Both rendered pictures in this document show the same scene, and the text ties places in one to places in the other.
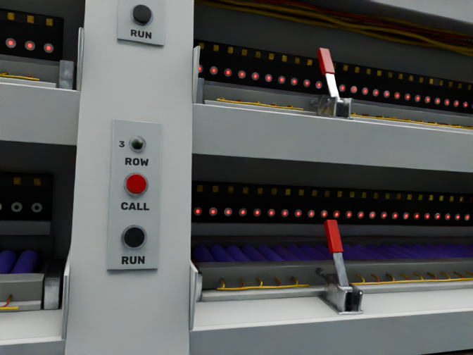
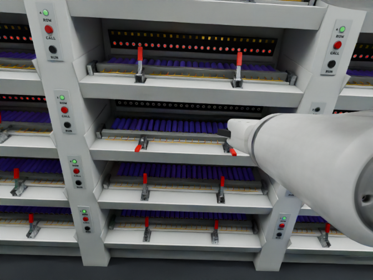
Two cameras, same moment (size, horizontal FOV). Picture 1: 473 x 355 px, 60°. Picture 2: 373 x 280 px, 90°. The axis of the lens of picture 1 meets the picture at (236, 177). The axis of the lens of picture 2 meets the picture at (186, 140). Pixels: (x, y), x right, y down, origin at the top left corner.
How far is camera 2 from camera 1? 0.42 m
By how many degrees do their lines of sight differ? 35
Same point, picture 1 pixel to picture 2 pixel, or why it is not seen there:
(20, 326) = not seen: hidden behind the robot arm
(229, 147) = (344, 107)
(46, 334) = not seen: hidden behind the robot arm
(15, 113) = (284, 100)
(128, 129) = (316, 104)
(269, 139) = (360, 104)
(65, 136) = (295, 105)
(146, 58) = (327, 79)
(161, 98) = (328, 94)
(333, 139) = not seen: outside the picture
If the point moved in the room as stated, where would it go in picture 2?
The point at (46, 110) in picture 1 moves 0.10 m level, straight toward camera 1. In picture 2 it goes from (292, 99) to (321, 106)
